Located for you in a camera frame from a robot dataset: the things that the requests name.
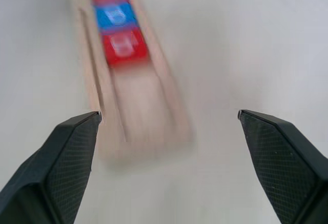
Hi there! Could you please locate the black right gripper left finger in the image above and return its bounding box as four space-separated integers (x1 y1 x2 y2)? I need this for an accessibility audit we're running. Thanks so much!
0 111 103 224

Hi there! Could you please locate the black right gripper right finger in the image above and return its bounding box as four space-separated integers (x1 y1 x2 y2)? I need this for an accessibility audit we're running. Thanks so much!
237 109 328 224

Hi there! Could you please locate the long wooden tray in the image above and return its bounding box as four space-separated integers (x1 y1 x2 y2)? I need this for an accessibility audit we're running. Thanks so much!
68 0 194 168

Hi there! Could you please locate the blue letter block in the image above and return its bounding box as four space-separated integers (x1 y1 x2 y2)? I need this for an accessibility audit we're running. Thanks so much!
93 2 140 35

